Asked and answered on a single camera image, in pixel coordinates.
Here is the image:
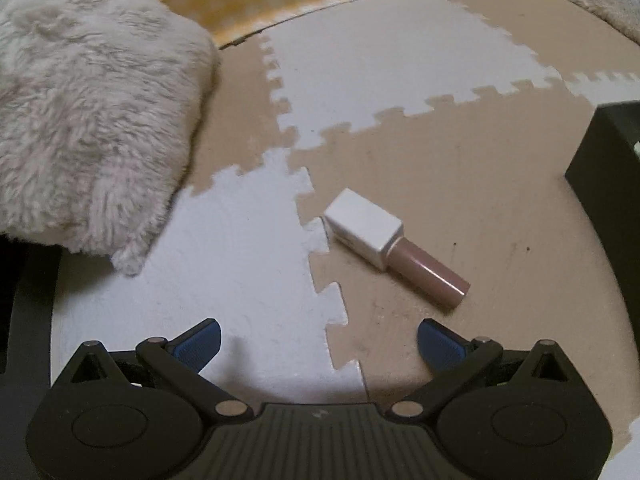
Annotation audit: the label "beige white foam puzzle mat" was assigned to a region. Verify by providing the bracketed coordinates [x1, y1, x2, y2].
[50, 0, 640, 411]

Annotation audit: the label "brown lipstick with white cap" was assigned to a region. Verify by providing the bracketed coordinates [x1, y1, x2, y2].
[322, 188, 472, 308]

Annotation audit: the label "black box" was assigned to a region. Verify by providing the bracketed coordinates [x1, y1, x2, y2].
[565, 102, 640, 321]

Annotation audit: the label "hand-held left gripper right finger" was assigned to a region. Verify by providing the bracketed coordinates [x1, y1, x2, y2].
[385, 319, 591, 423]

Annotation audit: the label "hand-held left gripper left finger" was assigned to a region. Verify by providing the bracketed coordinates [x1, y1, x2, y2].
[50, 319, 253, 423]

